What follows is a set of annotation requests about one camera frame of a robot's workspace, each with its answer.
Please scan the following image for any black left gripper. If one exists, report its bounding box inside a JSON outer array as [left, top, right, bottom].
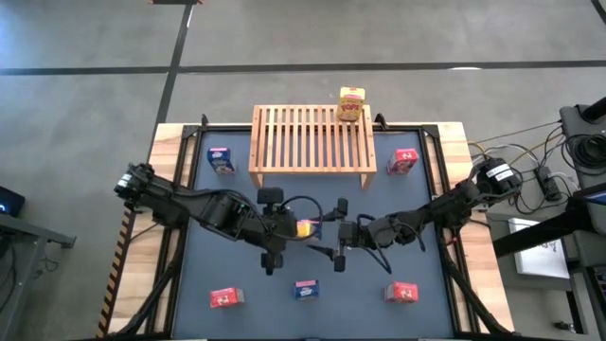
[[257, 186, 316, 277]]

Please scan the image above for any black aluminium table frame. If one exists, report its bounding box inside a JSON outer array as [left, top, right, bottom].
[[146, 113, 515, 341]]

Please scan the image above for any white board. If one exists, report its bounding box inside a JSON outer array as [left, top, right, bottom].
[[507, 217, 572, 280]]

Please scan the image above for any coiled black cable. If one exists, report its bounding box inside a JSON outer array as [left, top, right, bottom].
[[562, 132, 606, 171]]

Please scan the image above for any black power strip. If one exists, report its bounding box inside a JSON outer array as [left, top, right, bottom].
[[534, 165, 564, 203]]

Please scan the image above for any black stand beam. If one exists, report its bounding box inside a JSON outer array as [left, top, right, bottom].
[[491, 182, 606, 260]]

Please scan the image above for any wooden slatted shelf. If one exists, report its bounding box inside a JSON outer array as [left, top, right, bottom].
[[248, 104, 379, 191]]

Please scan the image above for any striped hazard edge strip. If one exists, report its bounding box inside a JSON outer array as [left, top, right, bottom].
[[97, 207, 138, 338]]

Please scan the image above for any grey equipment cart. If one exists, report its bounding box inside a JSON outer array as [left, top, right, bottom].
[[558, 97, 606, 190]]

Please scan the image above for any red Froot Loops cereal box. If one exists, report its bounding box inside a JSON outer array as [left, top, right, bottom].
[[383, 281, 419, 304], [385, 148, 420, 176], [208, 287, 245, 310]]

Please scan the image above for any grey metal stand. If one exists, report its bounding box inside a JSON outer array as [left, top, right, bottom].
[[0, 212, 77, 341]]

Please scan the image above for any black device with blue light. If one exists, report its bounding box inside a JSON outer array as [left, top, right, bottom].
[[0, 186, 27, 218]]

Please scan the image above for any thin yellow cable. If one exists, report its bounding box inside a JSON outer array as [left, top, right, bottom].
[[468, 120, 563, 145]]

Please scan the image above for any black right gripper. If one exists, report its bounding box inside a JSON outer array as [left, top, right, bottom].
[[306, 197, 375, 274]]

